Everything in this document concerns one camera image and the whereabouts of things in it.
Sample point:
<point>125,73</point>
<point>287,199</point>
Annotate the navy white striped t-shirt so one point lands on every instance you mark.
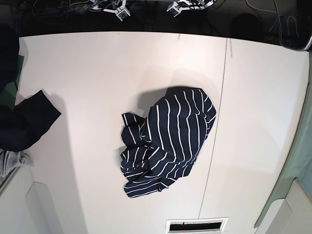
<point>164,146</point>

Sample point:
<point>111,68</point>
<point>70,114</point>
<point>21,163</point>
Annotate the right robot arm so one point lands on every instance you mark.
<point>116,7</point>

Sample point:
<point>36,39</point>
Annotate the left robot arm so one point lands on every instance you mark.
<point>176,7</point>

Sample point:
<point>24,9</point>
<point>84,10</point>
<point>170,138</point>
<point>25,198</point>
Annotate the black garment on table edge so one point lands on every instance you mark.
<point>26,123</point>

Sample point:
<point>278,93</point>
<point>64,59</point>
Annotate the green board at left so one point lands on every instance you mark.
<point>8,95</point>

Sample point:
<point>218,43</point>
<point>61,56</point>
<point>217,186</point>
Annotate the grey cloth at left edge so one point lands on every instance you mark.
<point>11,160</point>

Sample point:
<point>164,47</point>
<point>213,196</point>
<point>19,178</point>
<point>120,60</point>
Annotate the white slotted vent frame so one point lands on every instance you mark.
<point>196,226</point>

